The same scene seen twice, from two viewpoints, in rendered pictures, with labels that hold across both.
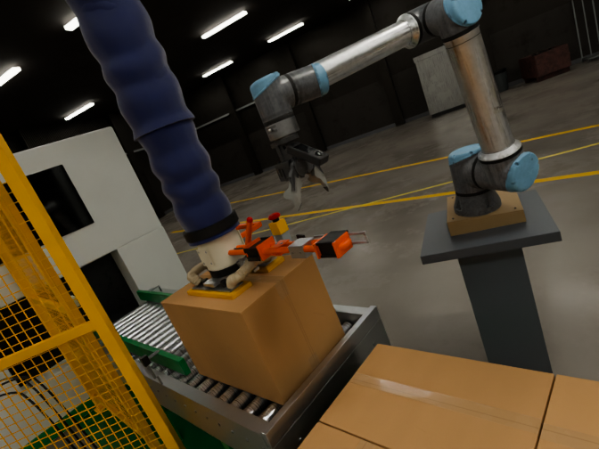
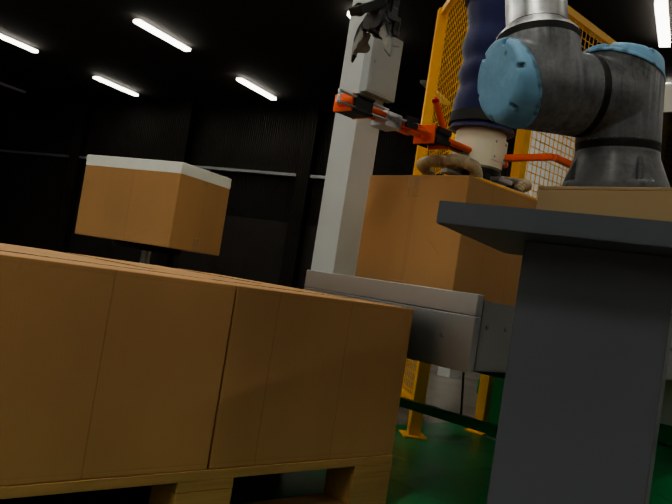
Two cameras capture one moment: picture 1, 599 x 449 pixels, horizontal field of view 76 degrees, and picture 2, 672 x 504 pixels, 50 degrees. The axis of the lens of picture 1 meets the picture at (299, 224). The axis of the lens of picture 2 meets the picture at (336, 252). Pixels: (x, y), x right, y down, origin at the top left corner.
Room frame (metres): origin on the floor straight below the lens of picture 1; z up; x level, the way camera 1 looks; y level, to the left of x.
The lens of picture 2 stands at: (1.04, -2.07, 0.59)
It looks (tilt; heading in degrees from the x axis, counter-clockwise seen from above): 2 degrees up; 89
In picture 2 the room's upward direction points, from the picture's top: 9 degrees clockwise
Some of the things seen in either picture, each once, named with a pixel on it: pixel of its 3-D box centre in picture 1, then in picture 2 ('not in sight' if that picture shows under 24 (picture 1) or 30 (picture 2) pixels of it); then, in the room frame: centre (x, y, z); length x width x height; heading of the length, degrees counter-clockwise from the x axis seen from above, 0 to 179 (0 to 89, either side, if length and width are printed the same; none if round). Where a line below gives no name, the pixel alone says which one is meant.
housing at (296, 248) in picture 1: (302, 248); (386, 121); (1.17, 0.02, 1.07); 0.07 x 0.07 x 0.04; 42
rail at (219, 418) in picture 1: (139, 378); not in sight; (1.89, 1.12, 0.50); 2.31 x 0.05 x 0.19; 42
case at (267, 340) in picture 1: (251, 318); (463, 251); (1.52, 0.35, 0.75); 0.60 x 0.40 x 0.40; 43
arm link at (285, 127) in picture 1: (282, 130); not in sight; (1.10, -0.05, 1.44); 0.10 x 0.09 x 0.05; 132
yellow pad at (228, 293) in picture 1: (216, 285); not in sight; (1.45, 0.40, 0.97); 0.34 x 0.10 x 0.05; 42
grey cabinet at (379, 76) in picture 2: not in sight; (381, 66); (1.18, 1.27, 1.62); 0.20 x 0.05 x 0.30; 42
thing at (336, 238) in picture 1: (332, 245); (353, 106); (1.07, -0.07, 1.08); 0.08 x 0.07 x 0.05; 42
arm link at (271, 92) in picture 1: (272, 99); not in sight; (1.10, -0.06, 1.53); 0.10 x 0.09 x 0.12; 107
